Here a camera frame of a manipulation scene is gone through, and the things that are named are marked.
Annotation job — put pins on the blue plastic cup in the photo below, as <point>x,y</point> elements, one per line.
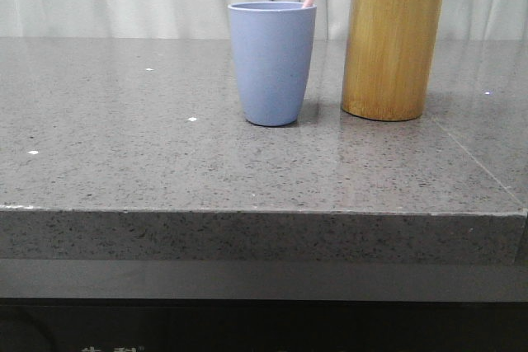
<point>272,44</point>

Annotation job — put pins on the bamboo cylindrical holder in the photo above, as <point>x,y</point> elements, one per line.
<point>389,50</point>

